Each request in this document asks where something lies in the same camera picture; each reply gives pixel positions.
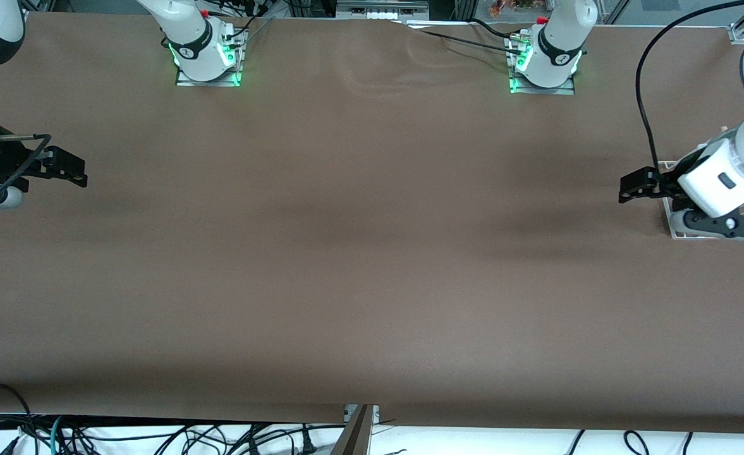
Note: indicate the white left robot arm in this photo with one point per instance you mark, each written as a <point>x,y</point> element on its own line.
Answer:
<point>561,38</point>

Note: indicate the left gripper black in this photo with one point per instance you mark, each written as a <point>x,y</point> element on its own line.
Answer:
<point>661,181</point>

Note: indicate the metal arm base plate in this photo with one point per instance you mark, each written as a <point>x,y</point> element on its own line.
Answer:
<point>217,83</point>
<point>561,90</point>

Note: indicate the white power strip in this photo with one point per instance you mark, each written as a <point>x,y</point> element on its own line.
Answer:
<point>381,14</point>

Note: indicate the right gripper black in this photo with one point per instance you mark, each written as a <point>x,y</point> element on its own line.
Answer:
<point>6,163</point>

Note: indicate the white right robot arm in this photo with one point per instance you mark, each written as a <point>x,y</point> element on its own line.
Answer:
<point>188,38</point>

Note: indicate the brown table cover sheet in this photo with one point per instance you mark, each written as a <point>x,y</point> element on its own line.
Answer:
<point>372,253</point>

